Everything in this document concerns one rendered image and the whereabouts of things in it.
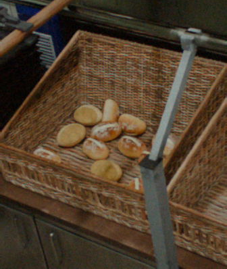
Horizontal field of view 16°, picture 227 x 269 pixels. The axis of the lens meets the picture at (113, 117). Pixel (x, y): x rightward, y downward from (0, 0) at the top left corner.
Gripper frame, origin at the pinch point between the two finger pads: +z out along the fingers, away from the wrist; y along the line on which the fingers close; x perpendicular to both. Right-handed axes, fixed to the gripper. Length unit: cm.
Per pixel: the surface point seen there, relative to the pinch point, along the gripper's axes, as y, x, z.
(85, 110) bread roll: 55, -37, -20
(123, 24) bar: 3.2, -16.4, 18.2
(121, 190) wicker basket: 48, -5, 18
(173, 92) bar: 12.9, -8.1, 36.8
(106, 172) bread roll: 56, -16, 3
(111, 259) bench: 71, 0, 14
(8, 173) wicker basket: 58, -4, -26
